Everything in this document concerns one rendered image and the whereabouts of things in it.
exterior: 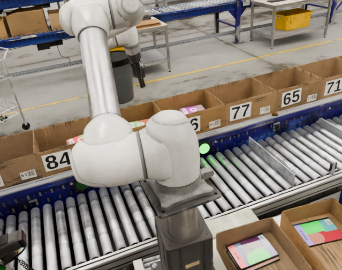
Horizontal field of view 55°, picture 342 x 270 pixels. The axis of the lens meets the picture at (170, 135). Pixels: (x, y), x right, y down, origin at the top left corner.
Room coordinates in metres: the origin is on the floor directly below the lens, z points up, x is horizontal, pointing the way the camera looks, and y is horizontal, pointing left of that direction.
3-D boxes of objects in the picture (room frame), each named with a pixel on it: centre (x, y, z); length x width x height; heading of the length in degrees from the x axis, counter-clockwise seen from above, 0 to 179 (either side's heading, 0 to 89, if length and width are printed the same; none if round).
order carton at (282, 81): (2.20, -0.88, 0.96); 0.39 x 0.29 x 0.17; 108
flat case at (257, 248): (0.97, -0.31, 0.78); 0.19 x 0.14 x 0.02; 107
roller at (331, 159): (1.74, -0.93, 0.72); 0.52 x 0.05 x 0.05; 18
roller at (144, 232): (1.35, 0.24, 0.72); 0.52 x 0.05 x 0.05; 18
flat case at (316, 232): (1.05, -0.64, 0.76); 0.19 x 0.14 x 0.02; 98
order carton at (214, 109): (1.96, -0.13, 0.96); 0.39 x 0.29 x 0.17; 108
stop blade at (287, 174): (1.63, -0.59, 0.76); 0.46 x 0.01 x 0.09; 18
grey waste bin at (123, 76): (4.46, 0.69, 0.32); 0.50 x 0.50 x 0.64
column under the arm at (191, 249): (0.87, -0.01, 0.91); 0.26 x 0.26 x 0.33; 14
